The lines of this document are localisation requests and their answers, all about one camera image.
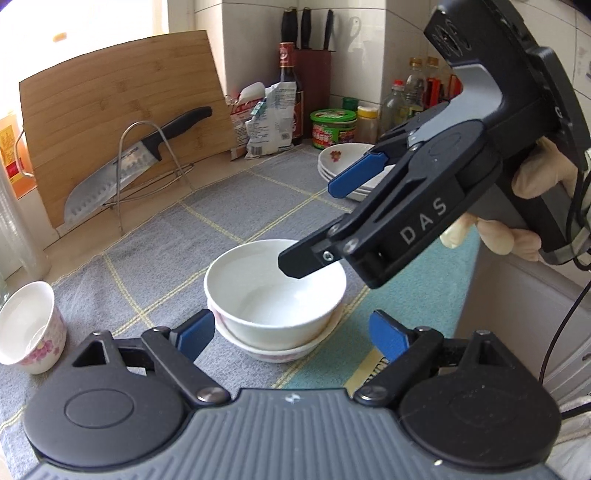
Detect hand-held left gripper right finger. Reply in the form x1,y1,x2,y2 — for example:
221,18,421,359
353,310,504,409

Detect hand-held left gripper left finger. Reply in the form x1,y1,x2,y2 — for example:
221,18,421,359
69,309,232,409

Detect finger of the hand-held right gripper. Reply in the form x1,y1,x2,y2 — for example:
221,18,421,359
328,102,462,198
278,148,457,280

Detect deep white fruit-print plate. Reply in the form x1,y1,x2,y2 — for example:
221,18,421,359
318,143,393,182

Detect white bowl pink flowers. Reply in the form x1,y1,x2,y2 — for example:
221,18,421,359
0,281,68,374
204,239,348,342
207,300,345,364

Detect person's right hand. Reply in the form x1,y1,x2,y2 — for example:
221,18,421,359
441,138,587,264

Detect green lid sauce jar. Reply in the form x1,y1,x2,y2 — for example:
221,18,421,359
309,108,358,152

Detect yellow lid spice jar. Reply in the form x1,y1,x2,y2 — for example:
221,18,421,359
356,105,380,144

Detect clear plastic bottle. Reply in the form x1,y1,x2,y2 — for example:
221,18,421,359
381,80,408,134

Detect yellow cap bottle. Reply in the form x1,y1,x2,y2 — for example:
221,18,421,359
425,56,445,109

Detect checked grey teal cloth mat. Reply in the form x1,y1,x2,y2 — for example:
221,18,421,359
0,145,483,444

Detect yellow oil bottle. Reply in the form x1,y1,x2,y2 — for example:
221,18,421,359
405,58,428,121

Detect dark red knife block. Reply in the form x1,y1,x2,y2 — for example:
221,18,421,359
293,48,332,139

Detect white plastic packet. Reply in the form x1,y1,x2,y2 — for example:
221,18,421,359
245,82,297,160

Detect orange print packet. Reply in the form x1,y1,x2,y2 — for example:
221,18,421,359
229,99,259,161

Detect dark soy sauce bottle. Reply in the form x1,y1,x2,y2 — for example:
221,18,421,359
277,42,304,145

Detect tall cling film roll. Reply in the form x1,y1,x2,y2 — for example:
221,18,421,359
0,161,51,280

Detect person's white clothing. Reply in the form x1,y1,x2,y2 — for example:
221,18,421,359
547,415,591,480

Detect wooden cutting board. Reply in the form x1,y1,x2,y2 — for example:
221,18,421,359
18,30,238,229

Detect orange cooking oil bottle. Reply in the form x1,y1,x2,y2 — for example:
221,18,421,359
0,111,35,199

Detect window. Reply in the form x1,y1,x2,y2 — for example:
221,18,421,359
0,0,169,116

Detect black cable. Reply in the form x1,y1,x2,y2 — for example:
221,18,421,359
542,152,591,416

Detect kitchen knife black handle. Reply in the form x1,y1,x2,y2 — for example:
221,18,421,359
64,106,213,225

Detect metal wire rack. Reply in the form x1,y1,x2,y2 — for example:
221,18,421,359
102,121,197,234

